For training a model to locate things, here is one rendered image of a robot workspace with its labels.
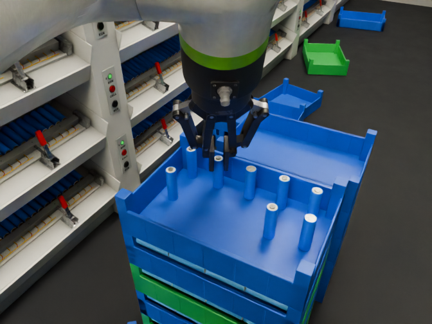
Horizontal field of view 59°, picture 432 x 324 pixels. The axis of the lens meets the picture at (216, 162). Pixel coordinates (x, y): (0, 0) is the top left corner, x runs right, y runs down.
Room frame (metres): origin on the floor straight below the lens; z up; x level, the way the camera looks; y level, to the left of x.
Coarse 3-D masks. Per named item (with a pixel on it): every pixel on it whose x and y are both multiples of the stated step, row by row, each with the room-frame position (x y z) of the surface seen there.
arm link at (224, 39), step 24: (144, 0) 0.31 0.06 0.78; (168, 0) 0.31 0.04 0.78; (192, 0) 0.30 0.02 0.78; (216, 0) 0.30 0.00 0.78; (240, 0) 0.30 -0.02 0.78; (264, 0) 0.31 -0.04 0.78; (192, 24) 0.33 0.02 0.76; (216, 24) 0.32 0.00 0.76; (240, 24) 0.32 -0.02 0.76; (264, 24) 0.34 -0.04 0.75; (192, 48) 0.35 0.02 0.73; (216, 48) 0.33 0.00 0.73; (240, 48) 0.34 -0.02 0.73; (264, 48) 0.37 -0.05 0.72
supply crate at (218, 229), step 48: (144, 192) 0.46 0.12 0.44; (192, 192) 0.50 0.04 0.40; (240, 192) 0.50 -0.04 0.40; (288, 192) 0.49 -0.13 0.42; (336, 192) 0.43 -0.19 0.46; (144, 240) 0.39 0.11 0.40; (192, 240) 0.35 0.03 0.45; (240, 240) 0.39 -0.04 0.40; (288, 240) 0.39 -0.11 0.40; (288, 288) 0.28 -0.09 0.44
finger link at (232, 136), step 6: (234, 114) 0.42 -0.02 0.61; (228, 120) 0.43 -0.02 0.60; (234, 120) 0.43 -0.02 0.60; (228, 126) 0.44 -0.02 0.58; (234, 126) 0.44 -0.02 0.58; (228, 132) 0.45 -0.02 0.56; (234, 132) 0.45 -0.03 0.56; (228, 138) 0.46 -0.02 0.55; (234, 138) 0.46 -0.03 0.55; (234, 144) 0.47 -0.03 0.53; (234, 150) 0.47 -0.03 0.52
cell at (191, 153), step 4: (188, 148) 0.54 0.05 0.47; (188, 152) 0.54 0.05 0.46; (192, 152) 0.54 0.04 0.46; (188, 156) 0.54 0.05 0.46; (192, 156) 0.54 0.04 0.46; (196, 156) 0.54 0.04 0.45; (188, 160) 0.54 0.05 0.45; (192, 160) 0.54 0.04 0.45; (196, 160) 0.54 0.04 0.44; (188, 164) 0.54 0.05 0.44; (192, 164) 0.54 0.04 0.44; (196, 164) 0.54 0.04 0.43; (188, 168) 0.54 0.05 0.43; (192, 168) 0.54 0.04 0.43; (196, 168) 0.54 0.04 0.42; (188, 172) 0.54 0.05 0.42; (192, 172) 0.54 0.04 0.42; (196, 172) 0.54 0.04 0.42; (188, 176) 0.54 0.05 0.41; (192, 176) 0.54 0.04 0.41; (196, 176) 0.54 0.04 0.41
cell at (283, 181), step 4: (280, 176) 0.47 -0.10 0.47; (284, 176) 0.47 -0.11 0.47; (288, 176) 0.47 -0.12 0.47; (280, 180) 0.46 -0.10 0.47; (284, 180) 0.46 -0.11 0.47; (288, 180) 0.46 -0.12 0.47; (280, 184) 0.46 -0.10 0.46; (284, 184) 0.46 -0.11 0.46; (288, 184) 0.46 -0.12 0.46; (280, 188) 0.46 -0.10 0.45; (284, 188) 0.46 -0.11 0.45; (288, 188) 0.46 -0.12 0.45; (280, 192) 0.46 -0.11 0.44; (284, 192) 0.46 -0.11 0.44; (276, 196) 0.46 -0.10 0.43; (280, 196) 0.46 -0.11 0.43; (284, 196) 0.46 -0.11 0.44; (276, 200) 0.46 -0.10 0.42; (280, 200) 0.46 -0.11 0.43; (284, 200) 0.46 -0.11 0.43; (280, 204) 0.46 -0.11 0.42; (284, 204) 0.46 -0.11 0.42; (280, 208) 0.46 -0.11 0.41; (284, 208) 0.46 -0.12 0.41
